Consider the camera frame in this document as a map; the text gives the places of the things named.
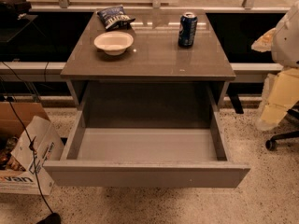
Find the blue chip bag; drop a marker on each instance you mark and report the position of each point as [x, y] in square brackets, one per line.
[114, 17]

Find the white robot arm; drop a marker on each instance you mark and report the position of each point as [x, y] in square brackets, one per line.
[281, 91]

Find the cardboard box with white flaps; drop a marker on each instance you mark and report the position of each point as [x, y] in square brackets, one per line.
[28, 139]

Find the black bag on shelf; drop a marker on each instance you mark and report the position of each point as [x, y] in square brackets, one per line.
[14, 8]

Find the white paper bowl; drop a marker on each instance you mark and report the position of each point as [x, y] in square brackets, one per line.
[113, 43]

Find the blue pepsi can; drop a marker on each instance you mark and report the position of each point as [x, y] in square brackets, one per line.
[187, 29]

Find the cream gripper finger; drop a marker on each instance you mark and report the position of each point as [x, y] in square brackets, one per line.
[264, 42]

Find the grey cabinet with glossy top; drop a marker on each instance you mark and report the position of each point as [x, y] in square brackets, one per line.
[155, 54]

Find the black side table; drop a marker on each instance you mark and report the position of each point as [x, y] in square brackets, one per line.
[10, 29]

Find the open grey top drawer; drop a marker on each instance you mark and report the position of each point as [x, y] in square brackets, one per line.
[147, 135]

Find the black office chair base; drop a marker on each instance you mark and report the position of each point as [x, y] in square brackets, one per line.
[272, 144]

